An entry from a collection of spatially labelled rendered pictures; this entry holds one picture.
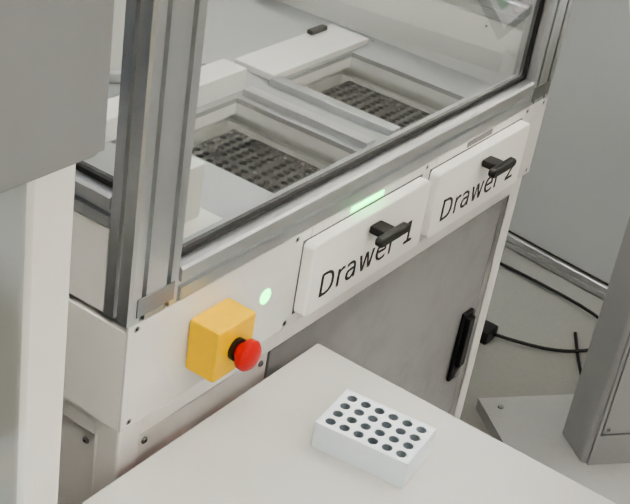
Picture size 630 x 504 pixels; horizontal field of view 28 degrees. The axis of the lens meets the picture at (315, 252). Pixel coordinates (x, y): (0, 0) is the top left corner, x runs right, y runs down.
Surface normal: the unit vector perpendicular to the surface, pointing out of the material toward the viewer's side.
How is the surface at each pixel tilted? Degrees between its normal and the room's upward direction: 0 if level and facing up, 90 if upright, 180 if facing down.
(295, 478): 0
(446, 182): 90
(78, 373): 90
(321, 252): 90
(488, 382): 0
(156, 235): 90
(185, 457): 0
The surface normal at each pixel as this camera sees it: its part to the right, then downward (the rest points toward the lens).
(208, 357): -0.58, 0.34
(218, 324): 0.15, -0.85
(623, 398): 0.25, 0.52
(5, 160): 0.80, 0.40
